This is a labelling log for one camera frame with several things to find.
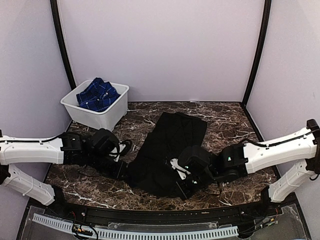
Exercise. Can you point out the black frame post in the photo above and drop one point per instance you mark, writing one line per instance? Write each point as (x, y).
(258, 52)
(61, 43)

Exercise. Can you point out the blue plaid shirt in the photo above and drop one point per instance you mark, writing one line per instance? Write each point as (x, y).
(98, 96)

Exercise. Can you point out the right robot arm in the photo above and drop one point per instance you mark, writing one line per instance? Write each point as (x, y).
(247, 157)

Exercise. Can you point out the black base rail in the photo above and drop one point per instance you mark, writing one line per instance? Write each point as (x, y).
(235, 214)

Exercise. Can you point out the left black frame post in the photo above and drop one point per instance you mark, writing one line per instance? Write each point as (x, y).
(61, 43)

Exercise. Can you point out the right black frame post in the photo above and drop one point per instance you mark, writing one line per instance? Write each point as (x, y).
(258, 52)

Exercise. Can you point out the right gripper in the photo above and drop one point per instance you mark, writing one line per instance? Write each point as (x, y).
(187, 192)

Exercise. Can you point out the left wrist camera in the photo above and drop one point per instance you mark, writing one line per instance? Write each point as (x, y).
(105, 144)

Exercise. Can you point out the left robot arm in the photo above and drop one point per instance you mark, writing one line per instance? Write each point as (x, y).
(68, 148)

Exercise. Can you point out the black long sleeve shirt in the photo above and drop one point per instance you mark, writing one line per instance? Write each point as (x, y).
(151, 170)

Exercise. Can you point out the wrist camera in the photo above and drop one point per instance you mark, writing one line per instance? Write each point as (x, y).
(105, 144)
(193, 160)

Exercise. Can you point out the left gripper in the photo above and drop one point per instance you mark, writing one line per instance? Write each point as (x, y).
(115, 173)

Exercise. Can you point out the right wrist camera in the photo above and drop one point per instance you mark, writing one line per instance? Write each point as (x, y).
(193, 160)

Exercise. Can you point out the white plastic bin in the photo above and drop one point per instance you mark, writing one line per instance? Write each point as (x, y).
(97, 120)

